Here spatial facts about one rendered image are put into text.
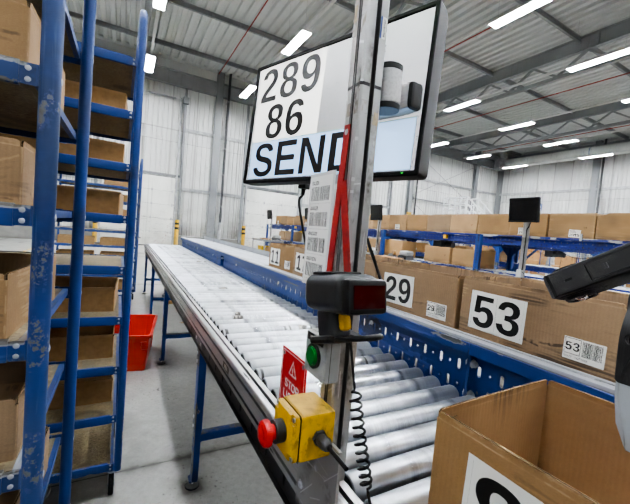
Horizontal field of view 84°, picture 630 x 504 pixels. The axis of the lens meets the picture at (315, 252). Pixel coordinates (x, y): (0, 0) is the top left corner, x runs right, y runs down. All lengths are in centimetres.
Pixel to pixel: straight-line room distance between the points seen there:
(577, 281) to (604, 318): 55
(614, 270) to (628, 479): 42
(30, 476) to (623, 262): 81
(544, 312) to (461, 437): 56
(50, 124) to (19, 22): 15
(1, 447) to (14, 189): 40
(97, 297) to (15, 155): 107
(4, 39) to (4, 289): 36
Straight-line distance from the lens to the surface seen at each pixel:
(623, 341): 38
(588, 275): 42
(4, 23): 74
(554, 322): 101
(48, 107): 66
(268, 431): 56
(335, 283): 44
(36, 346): 68
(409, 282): 128
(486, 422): 64
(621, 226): 579
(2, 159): 70
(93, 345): 176
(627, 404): 39
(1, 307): 70
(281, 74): 94
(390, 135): 67
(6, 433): 78
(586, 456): 78
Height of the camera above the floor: 114
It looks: 3 degrees down
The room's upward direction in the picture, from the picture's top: 5 degrees clockwise
